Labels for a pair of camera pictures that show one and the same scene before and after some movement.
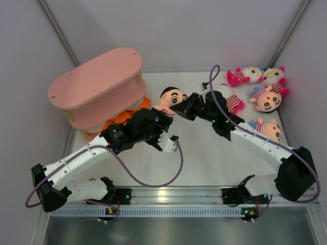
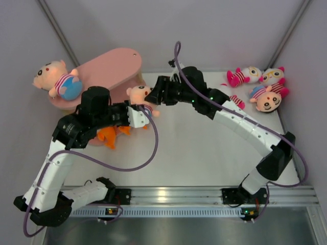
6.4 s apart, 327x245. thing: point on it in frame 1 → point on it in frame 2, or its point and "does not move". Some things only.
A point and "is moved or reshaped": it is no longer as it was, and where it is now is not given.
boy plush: (269, 127) is moved or reshaped
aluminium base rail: (187, 195) does not move
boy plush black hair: (169, 88) is moved or reshaped
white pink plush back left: (250, 74) does not move
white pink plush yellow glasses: (275, 78) does not move
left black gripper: (163, 123) → (123, 106)
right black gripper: (185, 108) → (162, 90)
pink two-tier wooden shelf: (91, 98) does not move
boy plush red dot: (269, 98) does not move
